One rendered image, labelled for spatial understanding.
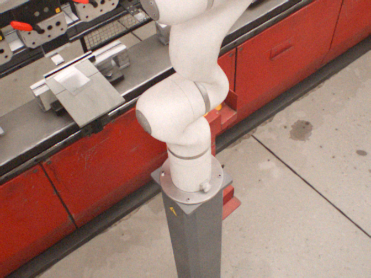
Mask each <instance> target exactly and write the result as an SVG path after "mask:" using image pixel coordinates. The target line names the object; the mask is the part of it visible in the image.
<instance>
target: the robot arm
mask: <svg viewBox="0 0 371 278"><path fill-rule="evenodd" d="M252 1H253V0H140V2H141V4H142V7H143V9H144V10H145V11H146V13H147V14H148V15H149V16H150V17H151V18H152V19H153V20H155V21H157V22H158V23H161V24H164V25H171V31H170V37H169V58H170V62H171V64H172V67H173V68H174V70H175V71H176V73H175V74H173V75H171V76H169V77H168V78H166V79H164V80H162V81H161V82H159V83H157V84H155V85H154V86H153V87H151V88H149V89H148V90H147V91H145V92H144V93H143V94H142V95H141V97H139V99H138V101H137V104H136V118H137V120H138V123H139V124H140V125H141V126H142V128H143V129H144V130H145V131H146V132H147V133H149V134H150V135H151V136H152V137H154V138H156V139H158V140H160V141H163V142H166V145H167V152H168V158H167V160H166V161H165V162H164V164H163V166H162V168H161V170H160V183H161V187H162V189H163V191H164V192H165V193H166V195H167V196H168V197H169V198H170V199H172V200H174V201H175V202H178V203H180V204H185V205H197V204H201V203H204V202H206V201H208V200H210V199H211V198H213V197H214V196H215V195H216V194H217V193H218V191H219V190H220V188H221V186H222V182H223V171H222V167H221V165H220V163H219V161H218V160H217V159H216V158H215V157H214V156H213V155H212V154H211V132H210V126H209V124H208V122H207V120H206V118H205V117H203V115H205V114H206V113H208V112H209V111H211V110H213V109H214V108H216V107H217V106H218V105H219V104H221V103H222V102H223V101H224V99H225V98H226V96H227V94H228V91H229V81H228V80H227V77H226V75H225V73H224V72H223V70H222V69H221V68H220V66H219V65H218V63H217V59H218V55H219V51H220V47H221V44H222V41H223V39H224V37H225V35H226V34H227V32H228V31H229V30H230V28H231V27H232V26H233V24H234V23H235V21H237V20H238V18H239V17H240V16H241V14H242V13H243V12H244V11H245V10H246V8H247V7H248V6H249V5H250V4H251V2H252Z"/></svg>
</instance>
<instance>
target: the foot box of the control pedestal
mask: <svg viewBox="0 0 371 278"><path fill-rule="evenodd" d="M241 204H242V202H241V201H240V200H239V199H238V198H237V197H236V196H235V195H234V187H233V186H232V185H231V184H230V185H229V186H228V187H226V188H225V189H224V190H223V208H222V220H224V219H225V218H226V217H227V216H228V215H230V214H231V213H232V212H233V211H235V210H236V209H237V208H238V207H239V206H240V205H241Z"/></svg>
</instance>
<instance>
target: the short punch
mask: <svg viewBox="0 0 371 278"><path fill-rule="evenodd" d="M70 45H71V44H70V39H69V37H68V34H67V31H66V32H65V33H64V34H62V35H60V36H58V37H56V38H54V39H52V40H50V41H48V42H46V43H44V44H42V45H40V47H41V49H42V52H43V53H44V55H45V58H47V57H49V56H51V55H53V54H55V53H57V52H59V51H61V50H63V49H64V48H66V47H68V46H70Z"/></svg>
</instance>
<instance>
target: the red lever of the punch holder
mask: <svg viewBox="0 0 371 278"><path fill-rule="evenodd" d="M11 26H12V27H13V28H15V29H18V30H24V31H32V30H33V31H36V32H37V33H38V34H42V32H43V30H42V29H41V27H39V26H38V25H36V24H34V25H33V26H31V25H29V24H27V23H21V22H11Z"/></svg>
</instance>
